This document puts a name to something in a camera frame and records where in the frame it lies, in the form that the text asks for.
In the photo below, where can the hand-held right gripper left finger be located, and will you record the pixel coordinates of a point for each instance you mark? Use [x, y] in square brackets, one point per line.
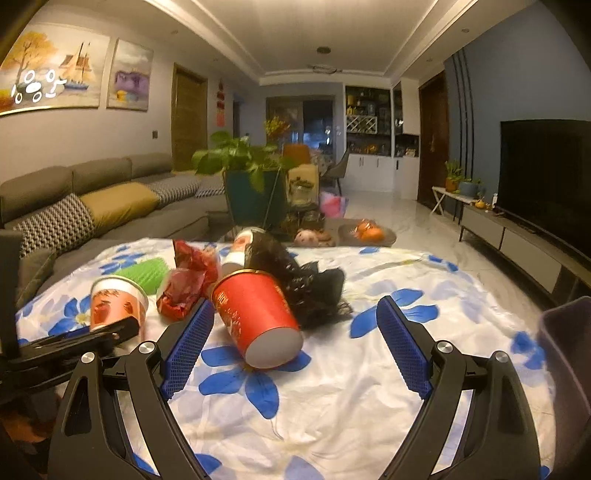
[189, 350]

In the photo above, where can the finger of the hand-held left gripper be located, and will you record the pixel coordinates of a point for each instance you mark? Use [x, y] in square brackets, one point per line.
[10, 295]
[83, 336]

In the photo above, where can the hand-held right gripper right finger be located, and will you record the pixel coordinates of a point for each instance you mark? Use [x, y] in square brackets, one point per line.
[404, 346]

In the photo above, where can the orange printed paper cup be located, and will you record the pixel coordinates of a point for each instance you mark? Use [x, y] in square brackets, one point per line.
[115, 304]

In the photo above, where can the red foil wrapper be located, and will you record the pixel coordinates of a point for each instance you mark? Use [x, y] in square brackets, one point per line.
[184, 281]

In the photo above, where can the red paper cup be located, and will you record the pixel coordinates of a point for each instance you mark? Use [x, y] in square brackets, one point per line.
[258, 318]

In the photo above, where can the white red drink bottle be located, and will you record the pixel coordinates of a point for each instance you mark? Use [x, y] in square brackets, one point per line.
[235, 254]

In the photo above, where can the black plastic bag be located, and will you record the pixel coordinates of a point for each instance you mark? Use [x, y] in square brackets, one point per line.
[304, 286]

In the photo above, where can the grey plastic bin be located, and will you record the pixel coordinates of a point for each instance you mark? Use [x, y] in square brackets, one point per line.
[568, 350]

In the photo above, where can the grey pillow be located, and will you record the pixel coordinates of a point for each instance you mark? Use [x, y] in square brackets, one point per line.
[37, 277]

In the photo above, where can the large houndstooth cushion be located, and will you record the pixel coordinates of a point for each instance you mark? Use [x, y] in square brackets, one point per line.
[55, 224]

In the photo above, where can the blue floral tablecloth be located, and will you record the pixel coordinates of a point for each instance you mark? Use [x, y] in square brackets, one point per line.
[346, 415]

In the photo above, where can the plate of oranges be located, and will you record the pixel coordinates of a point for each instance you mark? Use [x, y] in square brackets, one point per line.
[369, 233]

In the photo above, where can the grey sectional sofa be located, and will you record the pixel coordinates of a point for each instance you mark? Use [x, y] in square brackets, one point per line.
[138, 221]

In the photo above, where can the yellow cushion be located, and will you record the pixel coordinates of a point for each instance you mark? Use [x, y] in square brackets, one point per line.
[120, 203]

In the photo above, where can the pig toy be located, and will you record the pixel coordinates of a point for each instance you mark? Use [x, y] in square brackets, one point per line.
[305, 238]

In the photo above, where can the white folding stand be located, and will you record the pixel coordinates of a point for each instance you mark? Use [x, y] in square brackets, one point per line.
[443, 196]

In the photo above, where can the grey television stand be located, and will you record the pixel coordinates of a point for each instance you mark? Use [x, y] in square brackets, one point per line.
[521, 244]

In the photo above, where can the pink gift bag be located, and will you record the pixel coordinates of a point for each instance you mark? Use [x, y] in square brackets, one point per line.
[332, 206]

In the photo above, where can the glass jar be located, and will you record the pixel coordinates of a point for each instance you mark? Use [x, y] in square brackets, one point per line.
[302, 221]

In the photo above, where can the small houndstooth cushion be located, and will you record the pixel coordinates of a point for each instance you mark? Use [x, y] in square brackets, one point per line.
[211, 185]
[175, 190]

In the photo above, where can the small orange ornament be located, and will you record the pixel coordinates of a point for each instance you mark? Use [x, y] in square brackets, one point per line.
[480, 203]

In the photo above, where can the pothos in teal pot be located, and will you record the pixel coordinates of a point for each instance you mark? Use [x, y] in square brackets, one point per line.
[249, 194]

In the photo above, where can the plant in orange pot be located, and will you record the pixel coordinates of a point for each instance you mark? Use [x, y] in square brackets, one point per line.
[452, 182]

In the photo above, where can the plant in blue pot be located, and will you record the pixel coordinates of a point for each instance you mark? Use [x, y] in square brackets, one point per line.
[470, 188]

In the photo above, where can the white display cabinet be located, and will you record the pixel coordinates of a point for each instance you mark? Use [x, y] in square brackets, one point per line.
[374, 173]

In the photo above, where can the grey dining chair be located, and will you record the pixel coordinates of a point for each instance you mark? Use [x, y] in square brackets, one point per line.
[337, 170]

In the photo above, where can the yellow tin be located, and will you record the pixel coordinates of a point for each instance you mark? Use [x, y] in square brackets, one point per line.
[302, 184]

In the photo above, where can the dark wooden door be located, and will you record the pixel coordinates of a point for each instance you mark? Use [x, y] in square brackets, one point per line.
[434, 138]

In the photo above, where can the orange dining chair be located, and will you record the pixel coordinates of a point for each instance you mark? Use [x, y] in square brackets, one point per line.
[295, 154]

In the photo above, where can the black television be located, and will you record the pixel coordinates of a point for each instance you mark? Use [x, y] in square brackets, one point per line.
[545, 175]

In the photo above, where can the light wooden door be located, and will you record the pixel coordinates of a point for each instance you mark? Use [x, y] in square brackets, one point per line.
[189, 120]

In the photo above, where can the tree and sailboat painting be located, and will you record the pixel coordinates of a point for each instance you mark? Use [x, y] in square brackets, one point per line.
[78, 69]

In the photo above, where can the yellow flowers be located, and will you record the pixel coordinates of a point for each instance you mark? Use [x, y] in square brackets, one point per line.
[276, 127]

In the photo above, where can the glass balcony door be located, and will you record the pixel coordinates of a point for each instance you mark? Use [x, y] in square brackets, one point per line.
[314, 120]

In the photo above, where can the purple painting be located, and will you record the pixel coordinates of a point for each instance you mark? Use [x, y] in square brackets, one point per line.
[129, 76]

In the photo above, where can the round black ceiling lamp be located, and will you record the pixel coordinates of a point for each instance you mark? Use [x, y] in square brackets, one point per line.
[323, 49]

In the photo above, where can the red wall decoration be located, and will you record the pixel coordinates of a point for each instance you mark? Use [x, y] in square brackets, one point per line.
[220, 104]

